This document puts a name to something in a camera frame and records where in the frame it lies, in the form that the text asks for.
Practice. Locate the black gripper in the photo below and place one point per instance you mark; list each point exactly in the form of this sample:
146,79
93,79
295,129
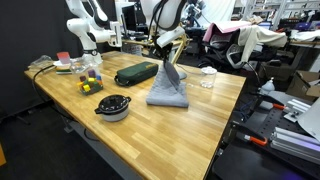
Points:
166,50

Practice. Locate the grey terry towel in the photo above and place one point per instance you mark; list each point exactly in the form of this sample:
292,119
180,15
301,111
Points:
166,95

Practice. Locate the idle white robot arm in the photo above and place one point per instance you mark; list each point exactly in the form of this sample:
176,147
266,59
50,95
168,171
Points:
83,30

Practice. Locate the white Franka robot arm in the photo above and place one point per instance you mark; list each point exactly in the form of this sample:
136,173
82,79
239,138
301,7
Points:
170,13

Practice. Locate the wooden side desk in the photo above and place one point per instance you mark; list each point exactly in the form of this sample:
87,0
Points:
140,42

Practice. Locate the dark green zip case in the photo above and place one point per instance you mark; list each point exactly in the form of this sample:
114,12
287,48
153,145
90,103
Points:
136,73

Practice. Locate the clear plastic jar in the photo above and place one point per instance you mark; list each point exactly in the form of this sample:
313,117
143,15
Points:
208,78

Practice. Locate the black office chair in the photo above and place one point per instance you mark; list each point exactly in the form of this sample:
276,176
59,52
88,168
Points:
220,43

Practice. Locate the computer monitor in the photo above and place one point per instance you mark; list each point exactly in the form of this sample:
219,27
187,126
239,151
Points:
128,18

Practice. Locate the white pot with black lid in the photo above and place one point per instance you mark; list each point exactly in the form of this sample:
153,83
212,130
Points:
113,106

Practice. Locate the pink cloth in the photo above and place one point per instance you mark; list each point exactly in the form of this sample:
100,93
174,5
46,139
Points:
230,27

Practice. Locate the colourful toy blocks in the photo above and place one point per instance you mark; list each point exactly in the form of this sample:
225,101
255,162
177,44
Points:
90,85

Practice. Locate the clear plastic container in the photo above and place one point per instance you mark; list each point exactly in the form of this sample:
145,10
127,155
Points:
79,66

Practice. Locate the white plate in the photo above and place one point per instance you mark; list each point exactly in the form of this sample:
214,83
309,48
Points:
74,63

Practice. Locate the beige jacket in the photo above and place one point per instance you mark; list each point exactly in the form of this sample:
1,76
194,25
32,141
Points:
256,36

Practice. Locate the red pink cup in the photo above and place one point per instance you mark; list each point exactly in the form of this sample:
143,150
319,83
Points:
63,57

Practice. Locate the stack of coloured pads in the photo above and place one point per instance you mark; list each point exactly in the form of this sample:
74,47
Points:
63,71

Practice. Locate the white spray bottle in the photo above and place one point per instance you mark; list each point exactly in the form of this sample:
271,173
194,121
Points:
267,88

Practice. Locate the clear plastic bag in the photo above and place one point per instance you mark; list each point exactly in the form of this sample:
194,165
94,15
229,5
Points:
41,61

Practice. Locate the black breadboard table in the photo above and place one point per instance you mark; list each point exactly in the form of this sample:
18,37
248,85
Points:
240,163

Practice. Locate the metal shelving rack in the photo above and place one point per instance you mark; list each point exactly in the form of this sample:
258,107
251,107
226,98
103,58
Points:
283,6

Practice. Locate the brown cardboard box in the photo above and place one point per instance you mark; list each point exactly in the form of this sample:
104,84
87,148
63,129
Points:
301,85

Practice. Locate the short aluminium extrusion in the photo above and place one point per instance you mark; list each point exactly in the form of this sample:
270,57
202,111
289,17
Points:
296,107

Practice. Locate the black fabric partition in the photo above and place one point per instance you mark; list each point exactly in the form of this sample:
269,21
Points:
26,33

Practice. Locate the long aluminium extrusion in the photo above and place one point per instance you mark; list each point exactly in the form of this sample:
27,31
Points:
293,148
296,135

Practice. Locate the white curved sheet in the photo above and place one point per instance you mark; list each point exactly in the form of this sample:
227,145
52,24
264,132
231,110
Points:
311,123

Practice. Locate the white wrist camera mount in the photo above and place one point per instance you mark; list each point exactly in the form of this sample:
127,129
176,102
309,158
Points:
170,36

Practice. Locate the grey table frame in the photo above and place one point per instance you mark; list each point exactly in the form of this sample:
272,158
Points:
100,150

